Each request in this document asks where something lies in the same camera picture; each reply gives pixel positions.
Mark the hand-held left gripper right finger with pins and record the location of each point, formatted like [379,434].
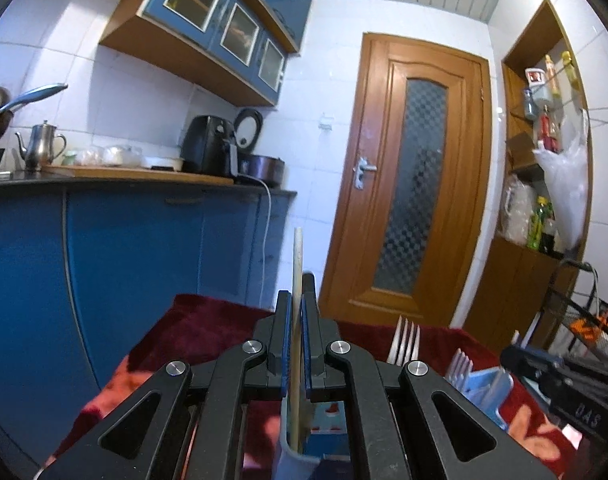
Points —
[308,360]

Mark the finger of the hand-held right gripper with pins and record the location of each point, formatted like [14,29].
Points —
[569,391]
[534,357]

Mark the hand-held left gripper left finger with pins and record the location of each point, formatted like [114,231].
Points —
[285,360]

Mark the light blue utensil holder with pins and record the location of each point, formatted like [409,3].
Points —
[486,392]

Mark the beige plastic fork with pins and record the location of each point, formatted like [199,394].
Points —
[459,365]

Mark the large metal fork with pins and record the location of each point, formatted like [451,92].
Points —
[404,342]

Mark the wooden chopstick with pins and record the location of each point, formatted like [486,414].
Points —
[297,260]

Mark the wooden shelf unit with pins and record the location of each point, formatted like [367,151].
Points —
[514,285]

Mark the black metal rack cart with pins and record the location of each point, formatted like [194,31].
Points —
[559,285]

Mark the red and peach flowered blanket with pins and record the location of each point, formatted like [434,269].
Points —
[209,320]

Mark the wooden door with glass pane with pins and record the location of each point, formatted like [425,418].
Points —
[354,260]

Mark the green bottle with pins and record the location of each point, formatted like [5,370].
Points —
[538,225]

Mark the white hanging plastic bag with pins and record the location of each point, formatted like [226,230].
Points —
[566,185]

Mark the blue kitchen base cabinets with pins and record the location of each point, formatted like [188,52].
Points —
[134,260]

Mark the black rice cooker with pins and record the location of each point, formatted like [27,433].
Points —
[266,167]

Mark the red bottle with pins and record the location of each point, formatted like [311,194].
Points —
[549,132]

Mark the black air fryer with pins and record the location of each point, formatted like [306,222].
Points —
[206,145]

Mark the wooden cutting board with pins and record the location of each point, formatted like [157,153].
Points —
[134,174]

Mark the clear lidded glass bowl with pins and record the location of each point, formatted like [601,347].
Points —
[123,156]
[90,156]

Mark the white and red container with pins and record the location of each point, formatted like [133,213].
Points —
[535,76]

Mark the yellow bottle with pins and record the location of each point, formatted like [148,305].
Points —
[570,70]

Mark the metal kettle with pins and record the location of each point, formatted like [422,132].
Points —
[39,147]

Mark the white light switch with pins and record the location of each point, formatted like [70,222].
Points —
[325,123]

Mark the blue wall cabinet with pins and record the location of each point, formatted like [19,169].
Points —
[194,35]

